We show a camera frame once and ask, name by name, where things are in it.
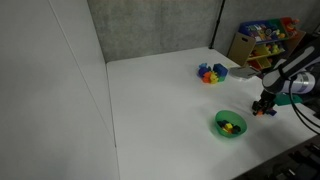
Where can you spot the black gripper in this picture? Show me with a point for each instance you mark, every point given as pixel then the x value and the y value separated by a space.
pixel 266 99

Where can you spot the small orange block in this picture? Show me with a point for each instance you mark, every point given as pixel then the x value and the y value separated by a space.
pixel 259 113

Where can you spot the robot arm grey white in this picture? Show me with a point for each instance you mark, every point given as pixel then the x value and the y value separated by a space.
pixel 290 76

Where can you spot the small blue block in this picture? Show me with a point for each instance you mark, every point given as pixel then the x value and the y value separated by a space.
pixel 272 112

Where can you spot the green plastic bowl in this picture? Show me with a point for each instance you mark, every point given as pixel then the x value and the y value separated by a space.
pixel 233 118

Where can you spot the small blocks inside bowl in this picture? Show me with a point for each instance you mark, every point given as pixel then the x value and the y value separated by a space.
pixel 229 127

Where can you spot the large blue block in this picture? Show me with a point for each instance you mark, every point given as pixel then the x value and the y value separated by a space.
pixel 220 70

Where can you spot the colourful large block pile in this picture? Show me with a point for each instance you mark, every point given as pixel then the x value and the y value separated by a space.
pixel 207 75

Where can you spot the wooden toy shelf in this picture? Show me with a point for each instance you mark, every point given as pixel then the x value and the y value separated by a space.
pixel 261 44

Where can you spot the black vertical pole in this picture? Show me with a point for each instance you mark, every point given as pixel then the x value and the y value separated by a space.
pixel 217 23

